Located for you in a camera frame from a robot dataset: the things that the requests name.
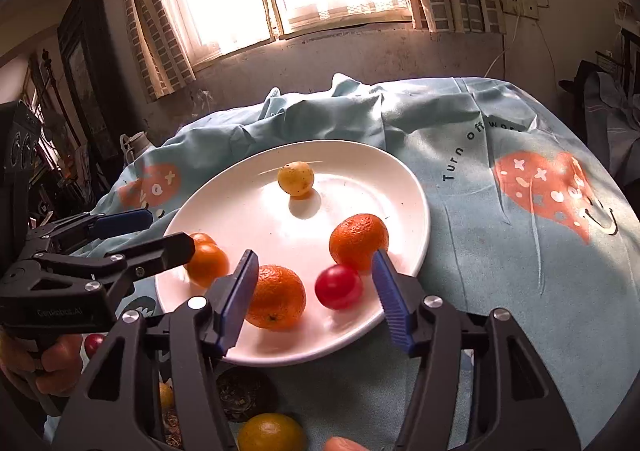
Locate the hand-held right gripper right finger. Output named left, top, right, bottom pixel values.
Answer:
left=371, top=248, right=583, bottom=451

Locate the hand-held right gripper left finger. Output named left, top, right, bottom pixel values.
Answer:
left=52, top=248, right=261, bottom=451

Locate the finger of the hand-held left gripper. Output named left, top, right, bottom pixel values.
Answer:
left=30, top=232, right=197, bottom=299
left=27, top=208, right=154, bottom=254

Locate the orange mandarin with stem mark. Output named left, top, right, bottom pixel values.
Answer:
left=245, top=264, right=306, bottom=331

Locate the white round plate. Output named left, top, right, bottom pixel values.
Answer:
left=154, top=140, right=431, bottom=367

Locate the dark patterned bowl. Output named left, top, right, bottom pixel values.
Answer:
left=159, top=367, right=281, bottom=449

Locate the person's left hand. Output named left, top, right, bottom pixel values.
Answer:
left=0, top=331, right=84, bottom=399

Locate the red cherry tomato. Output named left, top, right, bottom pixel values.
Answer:
left=314, top=264, right=364, bottom=310

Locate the small red fruit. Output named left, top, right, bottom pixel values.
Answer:
left=84, top=333, right=107, bottom=359

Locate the white jug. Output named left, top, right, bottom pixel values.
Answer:
left=120, top=131, right=154, bottom=165

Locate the light blue printed tablecloth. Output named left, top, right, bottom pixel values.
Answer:
left=45, top=74, right=640, bottom=451

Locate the yellow orange citrus fruit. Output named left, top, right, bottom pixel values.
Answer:
left=237, top=412, right=307, bottom=451

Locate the small yellow round fruit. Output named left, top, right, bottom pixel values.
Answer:
left=277, top=161, right=315, bottom=197

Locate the dark wooden cabinet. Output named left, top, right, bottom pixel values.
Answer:
left=56, top=0, right=124, bottom=168

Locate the pile of grey clothing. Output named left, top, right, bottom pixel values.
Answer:
left=559, top=58, right=640, bottom=182

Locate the white cable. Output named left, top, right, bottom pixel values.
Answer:
left=482, top=14, right=522, bottom=80

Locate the wall socket panel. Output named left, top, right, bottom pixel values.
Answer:
left=500, top=0, right=539, bottom=17

